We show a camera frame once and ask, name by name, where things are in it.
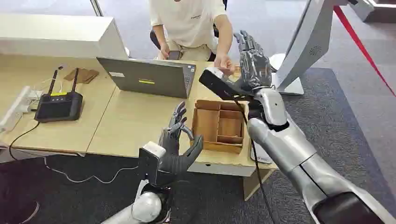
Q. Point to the white cabinet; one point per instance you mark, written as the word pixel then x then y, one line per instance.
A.
pixel 55 35

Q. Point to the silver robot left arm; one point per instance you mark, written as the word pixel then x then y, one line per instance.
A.
pixel 147 207

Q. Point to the black remote controller with antennas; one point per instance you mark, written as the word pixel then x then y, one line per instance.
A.
pixel 58 106

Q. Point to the person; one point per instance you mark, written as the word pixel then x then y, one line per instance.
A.
pixel 188 24

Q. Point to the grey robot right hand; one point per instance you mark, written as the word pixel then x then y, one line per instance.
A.
pixel 255 68

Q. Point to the wooden compartment box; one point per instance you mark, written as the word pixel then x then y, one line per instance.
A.
pixel 207 123

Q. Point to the brown wooden coasters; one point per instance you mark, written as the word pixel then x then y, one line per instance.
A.
pixel 82 75

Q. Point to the white platform base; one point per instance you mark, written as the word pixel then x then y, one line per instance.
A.
pixel 372 9

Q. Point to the white power adapter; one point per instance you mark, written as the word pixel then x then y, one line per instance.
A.
pixel 34 97

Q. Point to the metal pole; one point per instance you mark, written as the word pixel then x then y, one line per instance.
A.
pixel 96 7

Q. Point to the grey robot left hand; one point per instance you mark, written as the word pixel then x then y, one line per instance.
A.
pixel 173 154

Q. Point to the red barrier ribbon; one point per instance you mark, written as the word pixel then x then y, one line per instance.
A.
pixel 359 43

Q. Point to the white power strip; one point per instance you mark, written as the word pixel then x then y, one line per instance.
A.
pixel 14 111

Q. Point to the white card with red print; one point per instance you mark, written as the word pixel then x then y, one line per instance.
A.
pixel 261 157

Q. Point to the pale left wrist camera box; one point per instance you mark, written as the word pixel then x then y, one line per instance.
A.
pixel 150 159

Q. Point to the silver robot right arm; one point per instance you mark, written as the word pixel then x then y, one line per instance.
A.
pixel 290 148

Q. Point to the grey laptop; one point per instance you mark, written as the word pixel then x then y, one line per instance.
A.
pixel 148 80

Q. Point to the white kiosk stand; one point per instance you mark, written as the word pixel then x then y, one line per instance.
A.
pixel 309 40

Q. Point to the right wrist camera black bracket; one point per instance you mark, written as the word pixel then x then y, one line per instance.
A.
pixel 219 86

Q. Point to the dark smartphone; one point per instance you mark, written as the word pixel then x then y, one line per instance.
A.
pixel 174 55

